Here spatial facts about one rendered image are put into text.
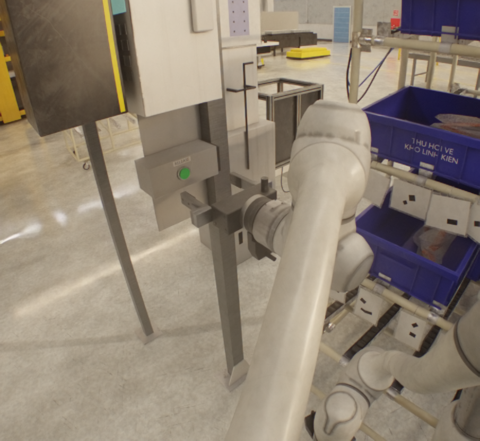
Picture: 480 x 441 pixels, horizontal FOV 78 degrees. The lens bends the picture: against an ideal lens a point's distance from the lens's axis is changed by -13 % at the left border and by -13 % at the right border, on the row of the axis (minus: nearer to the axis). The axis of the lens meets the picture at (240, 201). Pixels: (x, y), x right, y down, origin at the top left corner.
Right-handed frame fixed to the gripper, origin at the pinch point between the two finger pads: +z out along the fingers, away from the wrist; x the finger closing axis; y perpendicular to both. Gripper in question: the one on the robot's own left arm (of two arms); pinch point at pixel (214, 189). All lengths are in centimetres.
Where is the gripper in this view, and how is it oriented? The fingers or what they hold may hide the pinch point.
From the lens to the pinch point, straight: 75.1
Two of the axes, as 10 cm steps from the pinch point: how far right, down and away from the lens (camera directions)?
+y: -0.5, -8.6, -5.0
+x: -7.6, 3.6, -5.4
